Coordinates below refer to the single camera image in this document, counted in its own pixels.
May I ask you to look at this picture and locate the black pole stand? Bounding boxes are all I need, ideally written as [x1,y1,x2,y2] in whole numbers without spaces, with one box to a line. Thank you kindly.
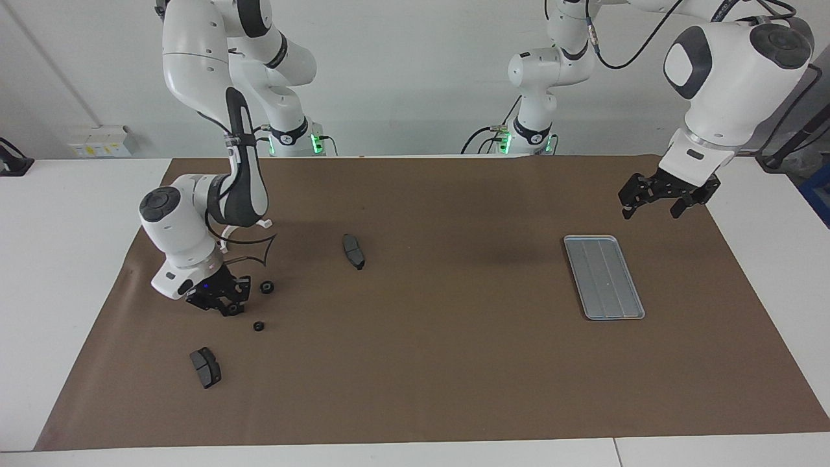
[755,107,830,173]

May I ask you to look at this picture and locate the white curved plastic bracket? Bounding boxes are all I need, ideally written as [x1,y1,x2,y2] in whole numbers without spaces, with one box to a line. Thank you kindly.
[217,219,273,255]

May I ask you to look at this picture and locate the long grey brake pad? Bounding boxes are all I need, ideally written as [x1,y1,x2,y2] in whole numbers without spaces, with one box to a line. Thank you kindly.
[342,233,366,271]

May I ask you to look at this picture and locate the brown table mat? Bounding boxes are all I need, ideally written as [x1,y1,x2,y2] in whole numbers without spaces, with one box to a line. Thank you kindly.
[34,154,830,451]

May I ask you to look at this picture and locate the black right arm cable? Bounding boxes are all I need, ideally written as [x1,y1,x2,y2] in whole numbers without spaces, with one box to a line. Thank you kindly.
[195,110,279,268]

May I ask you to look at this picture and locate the black clamp mount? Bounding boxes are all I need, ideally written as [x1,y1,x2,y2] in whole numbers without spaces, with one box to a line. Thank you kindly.
[0,138,35,177]

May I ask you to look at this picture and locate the short grey brake pad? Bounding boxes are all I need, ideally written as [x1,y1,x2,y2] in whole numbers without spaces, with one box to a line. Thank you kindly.
[189,347,222,390]

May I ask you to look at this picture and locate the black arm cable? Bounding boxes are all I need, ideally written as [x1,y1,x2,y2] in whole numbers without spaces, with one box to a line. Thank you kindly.
[195,110,279,268]
[584,0,801,70]

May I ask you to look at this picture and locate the white wall socket box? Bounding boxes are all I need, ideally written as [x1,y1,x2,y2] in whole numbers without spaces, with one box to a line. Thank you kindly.
[68,125,140,158]

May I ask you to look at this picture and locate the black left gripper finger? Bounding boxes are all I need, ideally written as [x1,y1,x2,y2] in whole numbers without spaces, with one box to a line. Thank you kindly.
[670,184,720,219]
[619,174,657,219]

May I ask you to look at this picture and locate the black base cables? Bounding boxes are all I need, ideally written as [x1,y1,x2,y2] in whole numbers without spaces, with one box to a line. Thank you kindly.
[460,97,560,156]
[256,122,339,158]

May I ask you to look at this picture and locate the silver metal tray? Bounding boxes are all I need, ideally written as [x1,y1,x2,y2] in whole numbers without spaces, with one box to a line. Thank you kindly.
[563,235,646,321]

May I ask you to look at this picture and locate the blue crate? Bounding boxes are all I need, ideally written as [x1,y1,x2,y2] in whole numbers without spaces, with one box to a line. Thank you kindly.
[799,162,830,228]

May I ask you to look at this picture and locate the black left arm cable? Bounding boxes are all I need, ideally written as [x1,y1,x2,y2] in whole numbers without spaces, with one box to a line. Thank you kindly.
[584,0,801,70]

